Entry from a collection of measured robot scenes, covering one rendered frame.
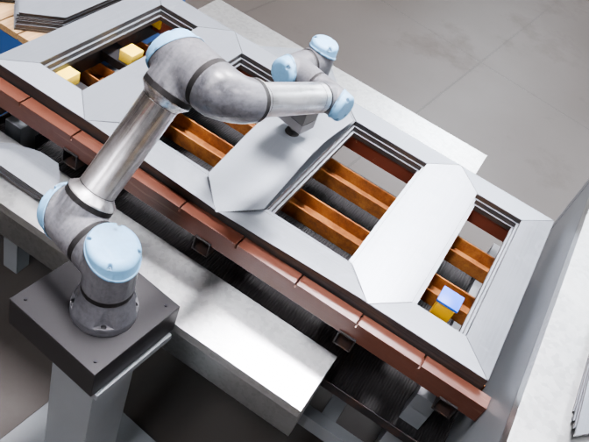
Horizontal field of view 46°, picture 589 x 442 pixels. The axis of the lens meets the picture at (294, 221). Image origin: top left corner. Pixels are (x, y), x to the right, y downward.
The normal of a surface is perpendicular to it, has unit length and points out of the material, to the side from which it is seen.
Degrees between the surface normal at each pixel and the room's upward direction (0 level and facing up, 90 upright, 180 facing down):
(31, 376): 0
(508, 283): 0
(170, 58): 56
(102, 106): 0
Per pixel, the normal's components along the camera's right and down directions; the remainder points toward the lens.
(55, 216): -0.38, -0.07
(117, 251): 0.37, -0.58
